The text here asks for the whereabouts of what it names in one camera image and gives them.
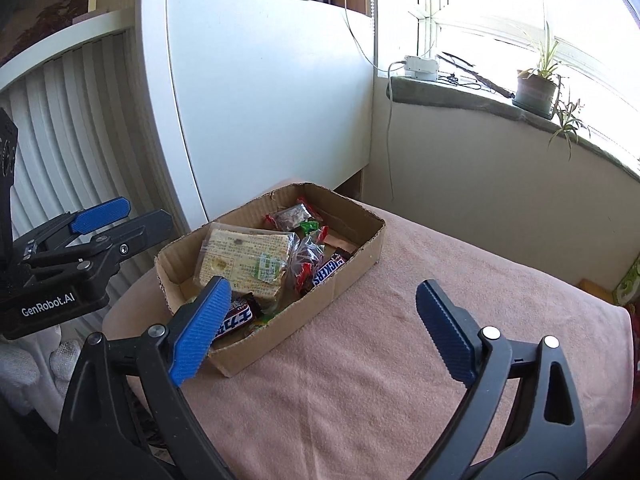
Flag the small light green candy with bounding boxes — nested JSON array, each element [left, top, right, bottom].
[[245, 312, 281, 336]]

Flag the grey windowsill cover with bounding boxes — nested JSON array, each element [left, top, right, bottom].
[[386, 76, 640, 181]]

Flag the person's left hand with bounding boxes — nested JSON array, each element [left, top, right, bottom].
[[0, 325, 83, 416]]

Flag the green gift bag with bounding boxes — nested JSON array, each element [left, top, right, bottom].
[[612, 255, 640, 306]]

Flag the pink blanket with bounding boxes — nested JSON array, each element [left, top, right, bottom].
[[102, 185, 633, 480]]

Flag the thin white hanging cable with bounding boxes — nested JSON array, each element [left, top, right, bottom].
[[342, 0, 391, 73]]

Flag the dark candy clear wrapper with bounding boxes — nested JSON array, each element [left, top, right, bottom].
[[287, 227, 328, 296]]

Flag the potted spider plant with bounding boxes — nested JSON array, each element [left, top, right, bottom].
[[515, 22, 591, 161]]

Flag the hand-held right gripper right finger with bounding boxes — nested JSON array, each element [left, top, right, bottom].
[[416, 280, 587, 480]]

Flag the dark candy red wrapper ends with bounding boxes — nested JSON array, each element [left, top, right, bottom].
[[265, 199, 323, 231]]

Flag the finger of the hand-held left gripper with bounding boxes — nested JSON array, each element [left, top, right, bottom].
[[12, 197, 132, 256], [22, 209, 175, 281]]

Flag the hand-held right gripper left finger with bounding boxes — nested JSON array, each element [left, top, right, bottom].
[[55, 275, 236, 480]]

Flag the brown cardboard box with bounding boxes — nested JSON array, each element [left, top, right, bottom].
[[154, 182, 387, 378]]

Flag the ring light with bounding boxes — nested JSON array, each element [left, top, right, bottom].
[[436, 51, 516, 98]]

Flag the brown chocolate bar blue lettering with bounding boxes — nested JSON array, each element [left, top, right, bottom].
[[212, 294, 262, 348]]

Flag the brown chocolate bar peanut picture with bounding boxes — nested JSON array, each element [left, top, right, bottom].
[[310, 247, 356, 291]]

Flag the white power cord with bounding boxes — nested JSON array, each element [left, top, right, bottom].
[[385, 60, 408, 201]]

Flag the white window frame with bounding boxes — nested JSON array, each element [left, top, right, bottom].
[[372, 0, 640, 111]]

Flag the white power box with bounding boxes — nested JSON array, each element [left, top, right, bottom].
[[404, 55, 440, 81]]

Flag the white cabinet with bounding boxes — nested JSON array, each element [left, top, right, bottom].
[[135, 0, 376, 233]]

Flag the bagged sliced bread loaf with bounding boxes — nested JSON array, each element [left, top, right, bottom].
[[192, 227, 296, 306]]

